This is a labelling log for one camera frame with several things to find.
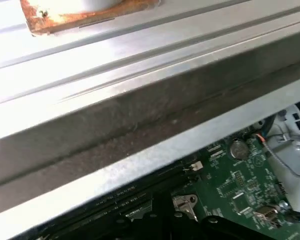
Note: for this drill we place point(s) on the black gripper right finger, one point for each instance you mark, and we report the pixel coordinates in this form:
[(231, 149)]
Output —
[(180, 232)]

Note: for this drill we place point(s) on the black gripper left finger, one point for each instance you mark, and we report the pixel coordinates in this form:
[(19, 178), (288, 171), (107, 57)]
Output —
[(147, 231)]

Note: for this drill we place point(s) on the CPU socket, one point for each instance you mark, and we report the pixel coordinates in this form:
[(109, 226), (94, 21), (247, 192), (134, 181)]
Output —
[(183, 205)]

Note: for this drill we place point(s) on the green motherboard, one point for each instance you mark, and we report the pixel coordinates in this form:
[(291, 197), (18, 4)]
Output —
[(227, 180)]

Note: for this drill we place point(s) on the silver internal USB port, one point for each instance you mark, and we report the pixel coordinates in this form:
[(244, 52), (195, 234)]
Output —
[(265, 216)]

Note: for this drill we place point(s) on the round coin cell battery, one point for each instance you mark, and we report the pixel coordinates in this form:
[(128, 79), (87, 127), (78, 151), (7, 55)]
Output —
[(239, 150)]

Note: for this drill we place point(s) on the silver motherboard screw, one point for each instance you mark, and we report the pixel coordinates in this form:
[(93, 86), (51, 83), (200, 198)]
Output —
[(284, 205)]

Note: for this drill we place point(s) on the black PC case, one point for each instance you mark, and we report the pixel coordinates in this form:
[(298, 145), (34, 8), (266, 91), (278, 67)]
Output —
[(140, 112)]

